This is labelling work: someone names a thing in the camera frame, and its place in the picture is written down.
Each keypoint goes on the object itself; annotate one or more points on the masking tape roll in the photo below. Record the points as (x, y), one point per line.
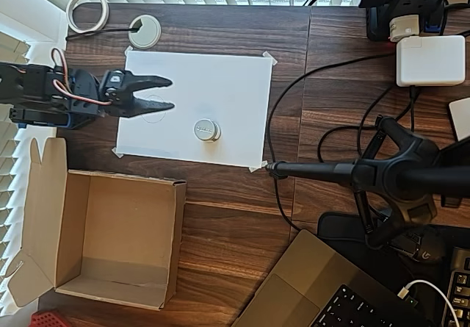
(73, 18)

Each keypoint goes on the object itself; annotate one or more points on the black tripod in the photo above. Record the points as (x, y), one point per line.
(400, 172)

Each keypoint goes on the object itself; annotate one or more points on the red studded plate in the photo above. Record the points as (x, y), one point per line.
(47, 319)

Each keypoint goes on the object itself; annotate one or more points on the white paper sheet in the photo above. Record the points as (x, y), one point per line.
(227, 84)

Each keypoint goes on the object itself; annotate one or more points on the white square power adapter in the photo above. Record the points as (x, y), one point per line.
(429, 60)

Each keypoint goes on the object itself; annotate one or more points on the small white pill bottle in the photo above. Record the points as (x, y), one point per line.
(207, 130)

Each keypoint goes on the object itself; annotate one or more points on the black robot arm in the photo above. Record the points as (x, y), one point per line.
(36, 92)

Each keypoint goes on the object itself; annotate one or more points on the small white plug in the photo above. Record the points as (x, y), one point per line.
(404, 28)

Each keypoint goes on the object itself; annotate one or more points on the black computer mouse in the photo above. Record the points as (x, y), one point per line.
(427, 250)

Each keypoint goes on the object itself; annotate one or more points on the masking tape piece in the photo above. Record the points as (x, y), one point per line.
(118, 153)
(271, 59)
(257, 167)
(128, 51)

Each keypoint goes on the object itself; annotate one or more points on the grey laptop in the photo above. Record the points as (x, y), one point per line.
(308, 279)

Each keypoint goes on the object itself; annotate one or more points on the black blue table clamp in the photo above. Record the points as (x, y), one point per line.
(82, 122)

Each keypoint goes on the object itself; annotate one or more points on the black keyboard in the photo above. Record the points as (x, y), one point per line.
(460, 286)

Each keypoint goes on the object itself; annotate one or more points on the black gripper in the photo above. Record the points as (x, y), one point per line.
(124, 92)

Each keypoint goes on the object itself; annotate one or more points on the blue plug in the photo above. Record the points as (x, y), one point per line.
(433, 25)

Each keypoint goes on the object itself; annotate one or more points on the black mouse pad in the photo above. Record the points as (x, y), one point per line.
(338, 228)

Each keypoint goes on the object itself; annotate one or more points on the open cardboard box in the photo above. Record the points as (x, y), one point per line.
(125, 224)

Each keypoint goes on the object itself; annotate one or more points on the white flat device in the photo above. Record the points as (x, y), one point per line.
(462, 119)

